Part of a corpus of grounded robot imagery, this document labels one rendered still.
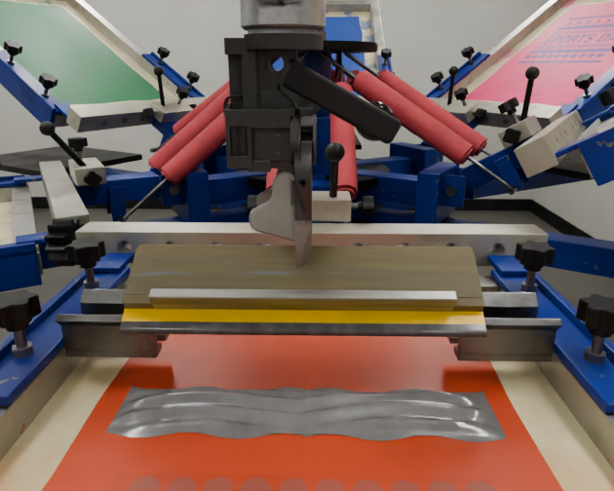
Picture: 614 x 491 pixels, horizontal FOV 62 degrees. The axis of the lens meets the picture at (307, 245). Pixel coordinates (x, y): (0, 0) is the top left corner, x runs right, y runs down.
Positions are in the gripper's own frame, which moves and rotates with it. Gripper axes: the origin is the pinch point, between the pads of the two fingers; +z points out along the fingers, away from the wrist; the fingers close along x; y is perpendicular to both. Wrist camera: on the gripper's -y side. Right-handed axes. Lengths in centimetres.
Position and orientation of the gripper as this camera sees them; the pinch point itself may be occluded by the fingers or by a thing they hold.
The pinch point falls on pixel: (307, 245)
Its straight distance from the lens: 52.0
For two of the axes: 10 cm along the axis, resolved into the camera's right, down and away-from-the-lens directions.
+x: -0.2, 3.4, -9.4
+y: -10.0, -0.1, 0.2
